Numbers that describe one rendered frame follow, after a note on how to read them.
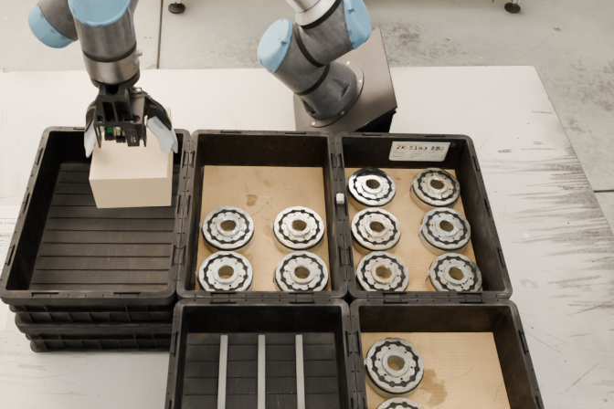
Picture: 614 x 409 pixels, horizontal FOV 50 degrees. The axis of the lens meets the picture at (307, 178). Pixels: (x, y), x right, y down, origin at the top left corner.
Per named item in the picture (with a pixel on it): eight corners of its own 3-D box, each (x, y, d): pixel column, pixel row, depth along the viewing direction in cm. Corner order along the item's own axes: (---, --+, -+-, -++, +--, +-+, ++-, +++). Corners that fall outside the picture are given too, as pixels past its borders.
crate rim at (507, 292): (333, 139, 142) (333, 131, 141) (468, 141, 145) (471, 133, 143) (347, 304, 117) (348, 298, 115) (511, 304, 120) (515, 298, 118)
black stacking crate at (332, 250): (195, 165, 147) (192, 131, 139) (327, 168, 150) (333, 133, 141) (181, 329, 122) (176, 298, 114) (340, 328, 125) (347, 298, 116)
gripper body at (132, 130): (97, 151, 100) (82, 93, 91) (102, 110, 106) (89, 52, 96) (149, 150, 101) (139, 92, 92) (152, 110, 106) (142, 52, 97)
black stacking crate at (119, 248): (58, 163, 145) (45, 128, 136) (194, 165, 147) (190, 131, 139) (14, 330, 120) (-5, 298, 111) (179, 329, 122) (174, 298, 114)
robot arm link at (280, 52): (288, 64, 162) (250, 31, 154) (332, 38, 155) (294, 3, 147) (286, 100, 155) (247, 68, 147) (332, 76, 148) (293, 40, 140)
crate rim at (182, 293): (192, 136, 140) (191, 128, 138) (333, 139, 142) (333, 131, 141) (175, 304, 115) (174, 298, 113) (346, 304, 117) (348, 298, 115)
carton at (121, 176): (106, 137, 120) (99, 108, 114) (174, 135, 121) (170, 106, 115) (97, 207, 110) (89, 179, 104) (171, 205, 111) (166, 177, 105)
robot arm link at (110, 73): (83, 27, 93) (142, 27, 94) (89, 52, 97) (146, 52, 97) (77, 63, 88) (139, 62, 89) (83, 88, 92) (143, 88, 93)
